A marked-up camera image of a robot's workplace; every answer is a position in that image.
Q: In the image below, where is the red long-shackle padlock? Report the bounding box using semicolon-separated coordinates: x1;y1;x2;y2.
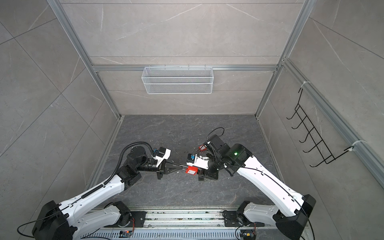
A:
182;166;199;176

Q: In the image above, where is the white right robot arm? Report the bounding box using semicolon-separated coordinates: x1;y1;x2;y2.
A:
187;135;316;240

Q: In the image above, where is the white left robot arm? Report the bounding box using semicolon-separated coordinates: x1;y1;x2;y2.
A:
32;142;171;240

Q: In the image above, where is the small red padlock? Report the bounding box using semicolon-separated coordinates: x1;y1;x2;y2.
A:
198;145;207;152

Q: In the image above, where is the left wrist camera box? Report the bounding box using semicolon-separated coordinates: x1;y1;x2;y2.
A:
154;147;171;168

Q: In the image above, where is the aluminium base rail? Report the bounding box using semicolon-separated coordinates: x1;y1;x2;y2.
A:
77;206;307;240

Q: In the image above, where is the white wire mesh basket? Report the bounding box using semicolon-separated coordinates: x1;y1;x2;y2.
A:
142;67;214;95

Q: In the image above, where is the black wire hook rack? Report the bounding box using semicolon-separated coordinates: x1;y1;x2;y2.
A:
286;88;355;168

